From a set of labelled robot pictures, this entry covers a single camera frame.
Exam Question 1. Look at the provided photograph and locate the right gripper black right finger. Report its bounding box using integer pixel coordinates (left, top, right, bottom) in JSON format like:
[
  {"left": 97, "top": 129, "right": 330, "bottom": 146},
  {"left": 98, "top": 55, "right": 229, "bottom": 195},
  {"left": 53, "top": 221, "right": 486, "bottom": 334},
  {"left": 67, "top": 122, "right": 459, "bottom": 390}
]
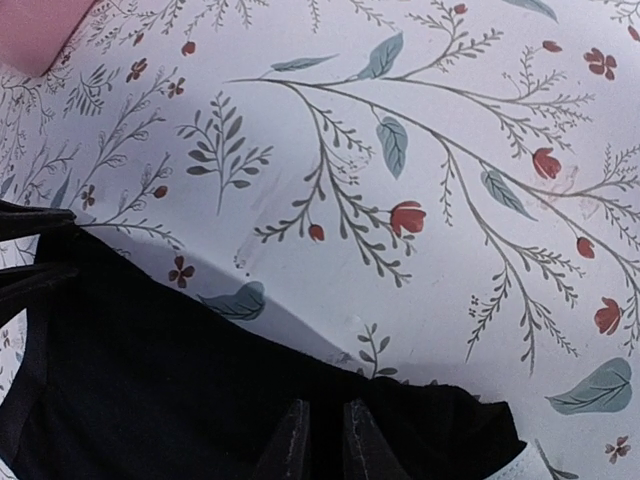
[{"left": 343, "top": 400, "right": 400, "bottom": 480}]

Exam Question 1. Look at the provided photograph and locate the black white-striped underwear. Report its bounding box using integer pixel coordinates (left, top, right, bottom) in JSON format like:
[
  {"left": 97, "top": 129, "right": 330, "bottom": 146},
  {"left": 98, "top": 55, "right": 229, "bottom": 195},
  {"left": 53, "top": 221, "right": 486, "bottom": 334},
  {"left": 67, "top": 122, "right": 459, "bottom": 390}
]
[{"left": 1, "top": 230, "right": 526, "bottom": 479}]

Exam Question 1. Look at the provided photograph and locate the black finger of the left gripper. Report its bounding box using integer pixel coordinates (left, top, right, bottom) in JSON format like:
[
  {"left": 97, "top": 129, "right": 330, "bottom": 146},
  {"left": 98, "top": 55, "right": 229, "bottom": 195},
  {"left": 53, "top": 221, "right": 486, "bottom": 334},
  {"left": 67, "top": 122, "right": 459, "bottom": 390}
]
[
  {"left": 1, "top": 200, "right": 78, "bottom": 242},
  {"left": 1, "top": 263, "right": 79, "bottom": 325}
]

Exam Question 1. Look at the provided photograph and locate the floral patterned table cloth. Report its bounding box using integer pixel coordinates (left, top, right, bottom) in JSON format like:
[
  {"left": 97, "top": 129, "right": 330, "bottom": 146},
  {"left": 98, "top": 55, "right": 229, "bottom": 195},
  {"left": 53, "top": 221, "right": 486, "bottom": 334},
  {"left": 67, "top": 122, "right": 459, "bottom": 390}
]
[{"left": 1, "top": 1, "right": 639, "bottom": 479}]

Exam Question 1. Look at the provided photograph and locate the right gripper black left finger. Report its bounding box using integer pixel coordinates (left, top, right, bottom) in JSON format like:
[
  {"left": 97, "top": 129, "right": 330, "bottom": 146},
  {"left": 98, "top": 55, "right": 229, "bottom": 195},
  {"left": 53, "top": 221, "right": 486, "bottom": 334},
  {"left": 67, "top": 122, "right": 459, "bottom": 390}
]
[{"left": 252, "top": 399, "right": 311, "bottom": 480}]

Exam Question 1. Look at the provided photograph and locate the pink divided organizer box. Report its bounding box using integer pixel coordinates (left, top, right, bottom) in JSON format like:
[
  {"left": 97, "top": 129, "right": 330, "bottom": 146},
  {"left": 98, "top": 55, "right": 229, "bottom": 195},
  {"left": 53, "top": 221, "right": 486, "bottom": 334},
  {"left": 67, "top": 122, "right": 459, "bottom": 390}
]
[{"left": 1, "top": 0, "right": 95, "bottom": 77}]

